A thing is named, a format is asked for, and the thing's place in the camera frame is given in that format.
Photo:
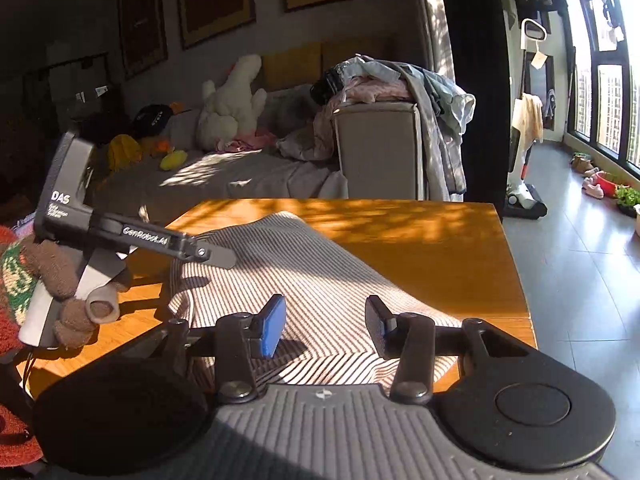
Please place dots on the orange toy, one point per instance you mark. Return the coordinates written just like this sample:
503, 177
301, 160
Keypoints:
157, 146

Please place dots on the dark shelf with boxes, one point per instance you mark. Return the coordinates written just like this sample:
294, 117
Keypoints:
75, 90

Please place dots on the striped knit garment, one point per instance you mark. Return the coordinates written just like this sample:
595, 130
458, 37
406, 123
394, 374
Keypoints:
300, 270

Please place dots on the pile of clothes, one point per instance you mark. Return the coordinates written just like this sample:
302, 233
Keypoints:
430, 110

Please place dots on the yellow sofa cushion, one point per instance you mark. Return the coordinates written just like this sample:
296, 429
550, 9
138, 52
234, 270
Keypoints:
345, 55
292, 66

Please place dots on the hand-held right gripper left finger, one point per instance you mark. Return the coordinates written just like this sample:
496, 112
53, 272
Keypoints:
272, 329

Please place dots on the green potted plant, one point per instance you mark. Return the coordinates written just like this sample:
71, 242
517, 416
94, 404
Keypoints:
627, 197

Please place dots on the grey sofa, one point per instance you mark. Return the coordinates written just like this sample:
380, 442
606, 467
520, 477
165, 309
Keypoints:
260, 175

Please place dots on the small yellow plush toy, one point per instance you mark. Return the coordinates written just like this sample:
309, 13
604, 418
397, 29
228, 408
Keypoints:
172, 161

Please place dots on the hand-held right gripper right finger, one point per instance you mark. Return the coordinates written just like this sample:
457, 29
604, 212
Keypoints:
381, 327

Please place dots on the black cap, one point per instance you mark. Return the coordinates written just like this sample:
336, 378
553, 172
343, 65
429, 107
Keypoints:
150, 120

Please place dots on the brown plant pot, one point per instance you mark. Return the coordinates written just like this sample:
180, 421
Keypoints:
581, 162

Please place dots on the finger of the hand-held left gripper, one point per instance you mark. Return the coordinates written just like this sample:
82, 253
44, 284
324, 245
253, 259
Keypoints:
150, 237

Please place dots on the white plush toy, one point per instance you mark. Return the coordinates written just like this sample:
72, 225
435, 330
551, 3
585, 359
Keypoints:
230, 105

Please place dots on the crumpled grey clothes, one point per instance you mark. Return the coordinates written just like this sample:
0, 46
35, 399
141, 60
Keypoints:
310, 137

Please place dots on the person's left forearm red sleeve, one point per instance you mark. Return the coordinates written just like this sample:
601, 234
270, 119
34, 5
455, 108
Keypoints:
12, 420

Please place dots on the pink slippers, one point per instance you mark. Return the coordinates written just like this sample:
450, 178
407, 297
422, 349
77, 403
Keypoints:
592, 189

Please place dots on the red basin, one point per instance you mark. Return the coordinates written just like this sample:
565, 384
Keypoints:
607, 186

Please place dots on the person's left hand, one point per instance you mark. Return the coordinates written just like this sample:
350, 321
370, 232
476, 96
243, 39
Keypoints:
57, 272

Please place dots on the white upright vacuum cleaner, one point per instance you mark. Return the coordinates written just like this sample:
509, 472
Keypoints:
522, 195

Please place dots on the dark curtain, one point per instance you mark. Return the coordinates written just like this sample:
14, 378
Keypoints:
470, 85

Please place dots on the pink cloth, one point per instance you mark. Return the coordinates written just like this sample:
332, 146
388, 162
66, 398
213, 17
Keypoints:
240, 144

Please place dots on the cream towel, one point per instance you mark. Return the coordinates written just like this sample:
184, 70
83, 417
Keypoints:
527, 120

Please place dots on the black framed window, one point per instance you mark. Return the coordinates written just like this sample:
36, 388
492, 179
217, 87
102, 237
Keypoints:
610, 105

